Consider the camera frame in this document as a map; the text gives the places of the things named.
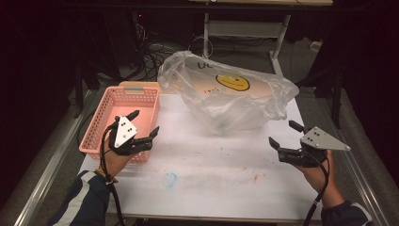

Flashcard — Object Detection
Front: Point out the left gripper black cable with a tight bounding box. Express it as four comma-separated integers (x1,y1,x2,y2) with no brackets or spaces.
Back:
99,123,126,226

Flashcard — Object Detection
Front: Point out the person's right hand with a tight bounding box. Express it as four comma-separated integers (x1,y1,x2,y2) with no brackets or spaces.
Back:
295,150,335,197

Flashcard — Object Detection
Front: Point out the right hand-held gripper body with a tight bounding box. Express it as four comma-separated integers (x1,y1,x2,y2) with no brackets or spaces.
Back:
277,125,352,169

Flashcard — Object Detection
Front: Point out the bundle of floor cables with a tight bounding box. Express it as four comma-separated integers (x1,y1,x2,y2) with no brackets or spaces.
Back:
131,12,178,83

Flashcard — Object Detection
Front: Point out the aluminium table frame rail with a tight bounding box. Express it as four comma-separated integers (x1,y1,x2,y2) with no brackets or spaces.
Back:
340,144,391,226
13,90,97,226

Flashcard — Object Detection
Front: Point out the person's left hand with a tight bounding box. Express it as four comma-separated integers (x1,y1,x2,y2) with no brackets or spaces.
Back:
99,137,135,182

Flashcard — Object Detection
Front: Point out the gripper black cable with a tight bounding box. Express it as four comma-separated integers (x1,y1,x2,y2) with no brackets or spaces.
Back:
99,123,126,226
302,154,331,226

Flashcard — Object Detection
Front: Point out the clear smiley-face plastic bag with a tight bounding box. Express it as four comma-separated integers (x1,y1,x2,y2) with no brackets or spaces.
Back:
156,50,300,136

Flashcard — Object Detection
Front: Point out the pink perforated plastic basket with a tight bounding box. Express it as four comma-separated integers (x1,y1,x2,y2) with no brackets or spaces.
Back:
78,85,161,164

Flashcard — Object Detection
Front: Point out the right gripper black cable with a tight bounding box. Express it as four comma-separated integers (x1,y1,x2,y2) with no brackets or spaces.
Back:
302,154,331,226

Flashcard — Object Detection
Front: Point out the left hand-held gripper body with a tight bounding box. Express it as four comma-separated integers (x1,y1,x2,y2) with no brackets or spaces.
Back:
107,114,154,157

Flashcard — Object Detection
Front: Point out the black metal stand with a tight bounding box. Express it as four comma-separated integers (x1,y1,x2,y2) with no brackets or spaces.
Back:
330,70,343,130
73,59,87,120

